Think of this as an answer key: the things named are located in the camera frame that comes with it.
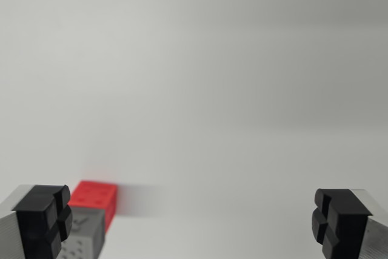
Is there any black-padded silver gripper right finger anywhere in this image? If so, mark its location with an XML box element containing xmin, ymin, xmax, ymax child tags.
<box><xmin>311</xmin><ymin>188</ymin><xmax>388</xmax><ymax>259</ymax></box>

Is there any black-padded silver gripper left finger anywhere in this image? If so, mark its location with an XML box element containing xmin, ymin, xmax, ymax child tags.
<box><xmin>0</xmin><ymin>184</ymin><xmax>73</xmax><ymax>259</ymax></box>

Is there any red plastic cube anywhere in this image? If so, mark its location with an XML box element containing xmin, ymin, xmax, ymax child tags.
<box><xmin>67</xmin><ymin>180</ymin><xmax>118</xmax><ymax>232</ymax></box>

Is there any grey plastic cube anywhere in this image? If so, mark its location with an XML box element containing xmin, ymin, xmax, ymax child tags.
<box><xmin>56</xmin><ymin>206</ymin><xmax>105</xmax><ymax>259</ymax></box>

